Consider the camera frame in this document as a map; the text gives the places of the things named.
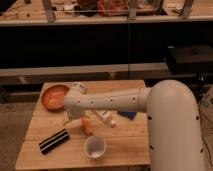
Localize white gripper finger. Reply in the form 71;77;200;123
63;119;82;129

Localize orange pepper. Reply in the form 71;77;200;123
81;117;93;136

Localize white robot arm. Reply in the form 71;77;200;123
64;80;205;171

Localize white ceramic cup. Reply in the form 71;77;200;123
84;135;107;160

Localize orange wooden bowl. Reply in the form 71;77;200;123
41;85;69;110

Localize white small bottle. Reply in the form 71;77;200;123
95;110;116;127

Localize blue small object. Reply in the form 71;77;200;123
118;111;136;120

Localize wooden shelf bench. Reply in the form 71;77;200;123
0;0;213;84

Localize black box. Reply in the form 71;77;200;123
165;45;213;74

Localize black floor cables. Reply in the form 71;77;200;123
198;99;213;168

